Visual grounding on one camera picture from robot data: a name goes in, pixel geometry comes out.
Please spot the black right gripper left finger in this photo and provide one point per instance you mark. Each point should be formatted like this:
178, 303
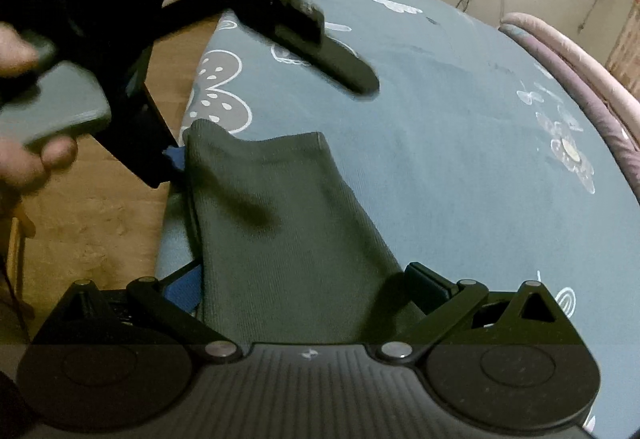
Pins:
145, 297

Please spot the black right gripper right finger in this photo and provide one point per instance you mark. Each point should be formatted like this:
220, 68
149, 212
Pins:
467, 323

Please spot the dark green knit garment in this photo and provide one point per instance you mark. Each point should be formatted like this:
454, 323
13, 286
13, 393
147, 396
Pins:
289, 255

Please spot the blue flower-print bed sheet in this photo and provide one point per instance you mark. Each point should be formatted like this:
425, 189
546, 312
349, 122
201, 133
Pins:
473, 160

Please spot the pink and purple folded quilt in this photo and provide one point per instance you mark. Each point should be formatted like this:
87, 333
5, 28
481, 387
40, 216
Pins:
611, 109

